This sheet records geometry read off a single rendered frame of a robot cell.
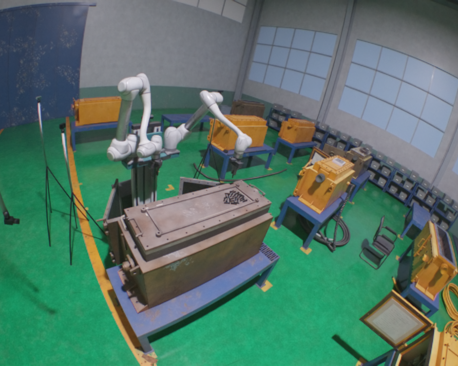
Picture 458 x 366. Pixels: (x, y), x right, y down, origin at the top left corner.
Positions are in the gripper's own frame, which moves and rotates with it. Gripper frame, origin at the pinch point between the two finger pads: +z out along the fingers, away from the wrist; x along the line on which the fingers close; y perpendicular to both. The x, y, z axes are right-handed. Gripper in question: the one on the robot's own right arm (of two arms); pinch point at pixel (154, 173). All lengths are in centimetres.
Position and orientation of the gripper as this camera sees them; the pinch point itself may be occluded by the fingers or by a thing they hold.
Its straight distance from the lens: 206.2
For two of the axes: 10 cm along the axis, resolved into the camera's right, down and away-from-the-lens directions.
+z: -2.0, 8.5, 4.9
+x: -6.4, 2.7, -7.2
